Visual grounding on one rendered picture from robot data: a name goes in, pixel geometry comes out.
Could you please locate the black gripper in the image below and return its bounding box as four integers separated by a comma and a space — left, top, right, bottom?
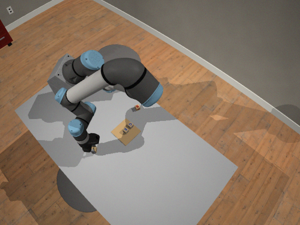
76, 133, 100, 154

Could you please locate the tan flat mat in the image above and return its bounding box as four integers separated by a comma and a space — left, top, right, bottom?
111, 118, 141, 145

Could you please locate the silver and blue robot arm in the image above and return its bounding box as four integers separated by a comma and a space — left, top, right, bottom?
55, 50, 163, 141

